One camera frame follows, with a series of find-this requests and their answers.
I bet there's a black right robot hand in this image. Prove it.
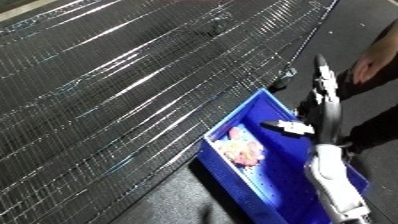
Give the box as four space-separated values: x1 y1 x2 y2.
259 54 345 147

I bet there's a person's hand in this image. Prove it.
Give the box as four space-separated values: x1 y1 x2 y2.
351 49 391 85

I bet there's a pink yellow soft toy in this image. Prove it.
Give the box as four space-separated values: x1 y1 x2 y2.
211 125 269 167

